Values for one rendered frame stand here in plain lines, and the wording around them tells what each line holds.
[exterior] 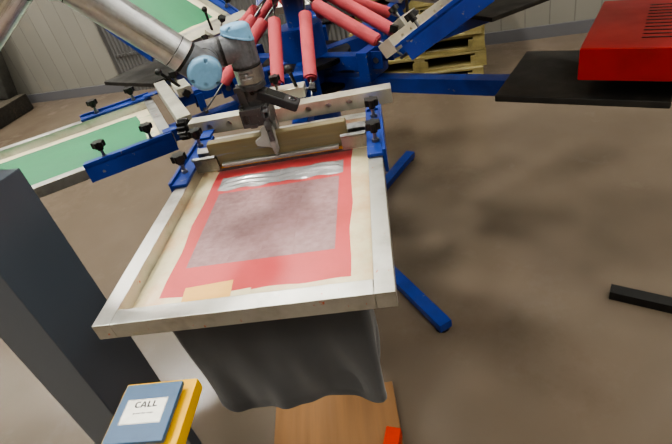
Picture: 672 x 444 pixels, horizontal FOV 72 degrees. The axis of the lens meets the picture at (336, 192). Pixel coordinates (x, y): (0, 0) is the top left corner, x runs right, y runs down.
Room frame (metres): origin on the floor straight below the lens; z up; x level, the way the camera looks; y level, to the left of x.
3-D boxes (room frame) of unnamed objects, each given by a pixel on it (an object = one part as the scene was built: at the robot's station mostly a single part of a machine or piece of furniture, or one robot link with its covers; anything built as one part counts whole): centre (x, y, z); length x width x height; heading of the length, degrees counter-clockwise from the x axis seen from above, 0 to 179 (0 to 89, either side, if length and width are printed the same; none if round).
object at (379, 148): (1.20, -0.15, 0.98); 0.30 x 0.05 x 0.07; 171
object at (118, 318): (1.01, 0.16, 0.97); 0.79 x 0.58 x 0.04; 171
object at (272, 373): (0.72, 0.21, 0.74); 0.45 x 0.03 x 0.43; 81
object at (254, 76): (1.22, 0.15, 1.23); 0.08 x 0.08 x 0.05
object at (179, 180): (1.29, 0.40, 0.98); 0.30 x 0.05 x 0.07; 171
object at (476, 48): (4.23, -1.09, 0.41); 1.15 x 0.80 x 0.82; 70
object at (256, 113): (1.22, 0.16, 1.15); 0.09 x 0.08 x 0.12; 81
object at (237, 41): (1.22, 0.15, 1.31); 0.09 x 0.08 x 0.11; 99
